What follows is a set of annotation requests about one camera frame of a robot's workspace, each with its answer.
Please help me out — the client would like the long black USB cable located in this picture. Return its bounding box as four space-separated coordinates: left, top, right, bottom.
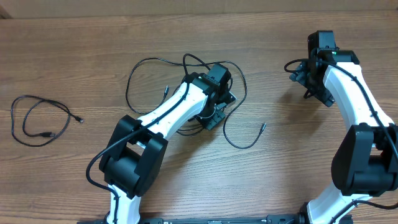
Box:
124 57 267 150

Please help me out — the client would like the short black USB cable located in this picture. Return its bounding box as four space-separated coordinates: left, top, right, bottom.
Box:
10 95 85 147

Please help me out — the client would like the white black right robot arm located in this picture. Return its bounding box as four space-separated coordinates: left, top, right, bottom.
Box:
278 30 397 223

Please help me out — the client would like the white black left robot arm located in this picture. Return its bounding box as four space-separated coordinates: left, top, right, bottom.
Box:
99 63 236 223

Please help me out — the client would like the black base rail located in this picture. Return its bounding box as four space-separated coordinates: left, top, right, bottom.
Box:
77 212 354 224

